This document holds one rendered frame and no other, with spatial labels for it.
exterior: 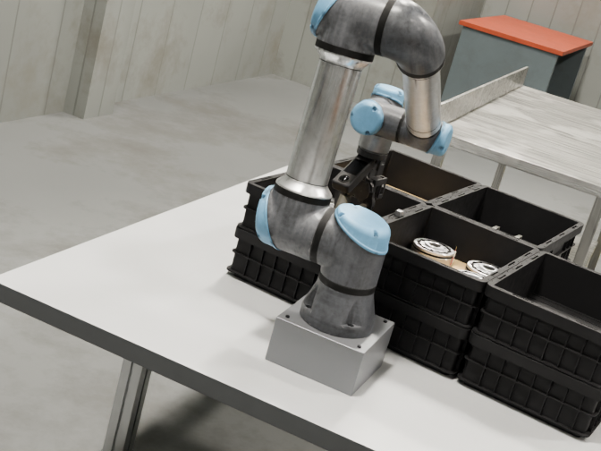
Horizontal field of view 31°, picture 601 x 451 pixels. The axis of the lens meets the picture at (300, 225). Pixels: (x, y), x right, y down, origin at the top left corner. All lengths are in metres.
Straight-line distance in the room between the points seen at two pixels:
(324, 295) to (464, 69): 6.17
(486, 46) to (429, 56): 6.10
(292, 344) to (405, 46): 0.61
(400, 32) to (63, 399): 1.73
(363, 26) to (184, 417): 1.66
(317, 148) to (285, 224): 0.16
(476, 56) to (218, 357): 6.23
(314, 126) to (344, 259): 0.26
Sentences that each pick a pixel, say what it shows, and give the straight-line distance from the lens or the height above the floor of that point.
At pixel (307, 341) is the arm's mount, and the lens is 2.15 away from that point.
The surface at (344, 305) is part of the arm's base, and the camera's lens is 2.13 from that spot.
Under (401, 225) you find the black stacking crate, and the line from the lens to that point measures 2.55.
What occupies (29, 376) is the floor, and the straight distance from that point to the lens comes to 3.43.
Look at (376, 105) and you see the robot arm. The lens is 2.41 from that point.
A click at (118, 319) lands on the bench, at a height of 0.70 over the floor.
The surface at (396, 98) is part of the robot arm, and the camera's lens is 2.51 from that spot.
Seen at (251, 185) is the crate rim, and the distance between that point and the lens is 2.48.
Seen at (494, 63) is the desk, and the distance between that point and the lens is 8.18.
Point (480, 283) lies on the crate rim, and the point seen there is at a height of 0.93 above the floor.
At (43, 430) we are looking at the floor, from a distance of 3.17.
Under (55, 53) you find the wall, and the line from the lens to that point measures 6.08.
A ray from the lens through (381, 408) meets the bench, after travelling 2.15.
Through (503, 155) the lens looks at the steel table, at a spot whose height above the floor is 0.85.
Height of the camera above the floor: 1.63
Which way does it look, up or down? 18 degrees down
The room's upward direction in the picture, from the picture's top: 15 degrees clockwise
